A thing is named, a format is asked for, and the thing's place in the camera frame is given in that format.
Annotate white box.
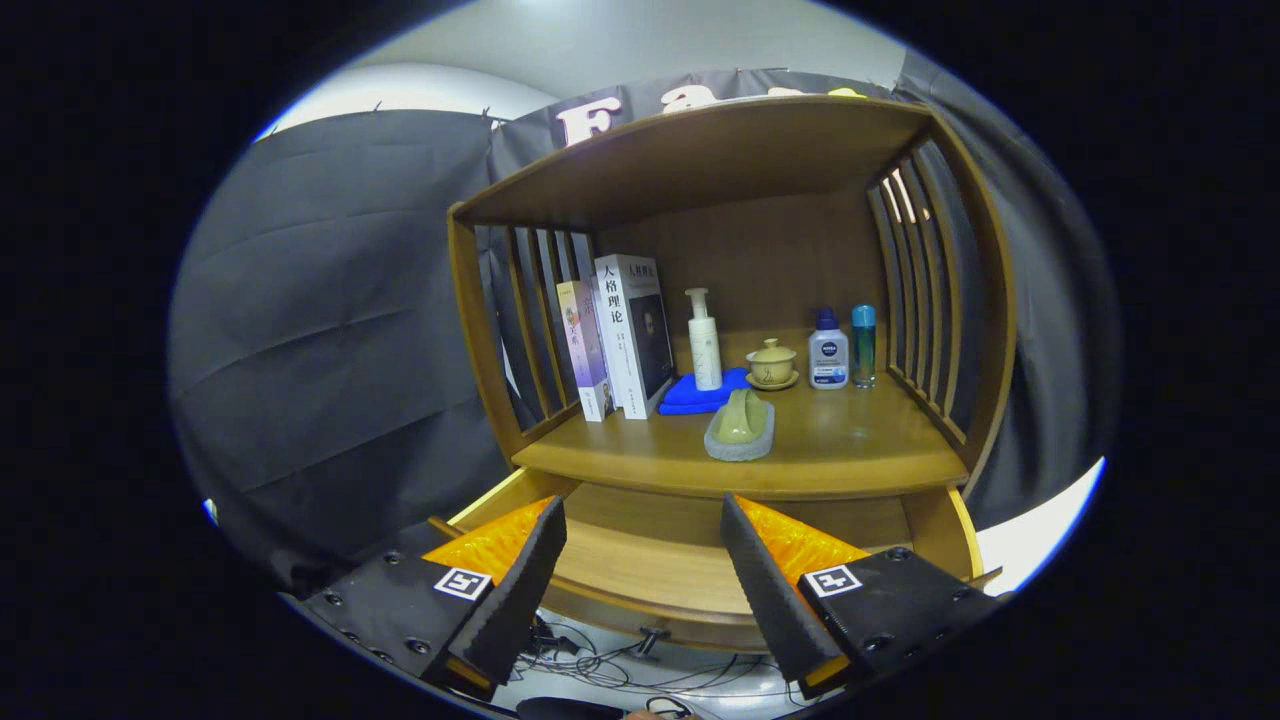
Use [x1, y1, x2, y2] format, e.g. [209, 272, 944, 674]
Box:
[975, 455, 1106, 596]

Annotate wooden cabinet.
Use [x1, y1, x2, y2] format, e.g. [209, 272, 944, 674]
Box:
[447, 93, 1018, 521]

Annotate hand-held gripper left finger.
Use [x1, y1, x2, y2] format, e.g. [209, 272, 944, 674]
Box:
[300, 495, 568, 701]

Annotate white book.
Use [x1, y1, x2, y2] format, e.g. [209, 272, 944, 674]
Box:
[594, 254, 676, 421]

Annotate floor cables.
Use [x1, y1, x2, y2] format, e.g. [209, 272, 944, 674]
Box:
[520, 615, 831, 719]

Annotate yellow lidded tea cup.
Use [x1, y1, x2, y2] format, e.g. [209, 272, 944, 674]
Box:
[745, 338, 801, 391]

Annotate green-handled scrub brush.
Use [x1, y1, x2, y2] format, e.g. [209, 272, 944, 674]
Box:
[703, 388, 776, 463]

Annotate wooden drawer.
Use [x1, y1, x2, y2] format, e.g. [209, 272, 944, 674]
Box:
[430, 468, 1001, 653]

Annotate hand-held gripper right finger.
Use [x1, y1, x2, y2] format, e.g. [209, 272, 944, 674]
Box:
[720, 492, 1004, 701]

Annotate wooden countertop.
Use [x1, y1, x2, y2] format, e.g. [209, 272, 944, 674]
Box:
[512, 330, 969, 501]

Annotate blue folded cloth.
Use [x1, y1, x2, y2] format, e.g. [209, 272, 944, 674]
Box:
[657, 367, 753, 416]

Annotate purple book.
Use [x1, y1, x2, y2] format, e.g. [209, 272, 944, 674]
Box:
[556, 280, 615, 423]

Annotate clear blue bottle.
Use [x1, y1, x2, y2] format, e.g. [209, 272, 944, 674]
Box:
[851, 305, 878, 389]

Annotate white lotion bottle blue cap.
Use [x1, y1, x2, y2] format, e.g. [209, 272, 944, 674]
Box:
[808, 307, 850, 390]

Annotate white pump bottle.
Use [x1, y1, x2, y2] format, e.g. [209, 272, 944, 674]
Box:
[685, 288, 723, 392]

